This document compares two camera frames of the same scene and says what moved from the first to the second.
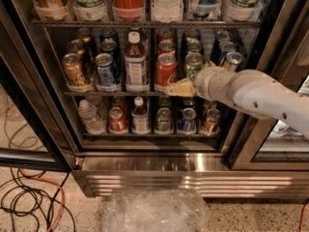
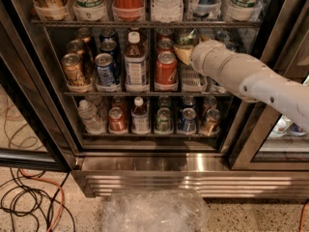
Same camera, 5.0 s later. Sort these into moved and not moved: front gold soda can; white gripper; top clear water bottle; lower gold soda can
Moved: white gripper
Not moved: front gold soda can; lower gold soda can; top clear water bottle
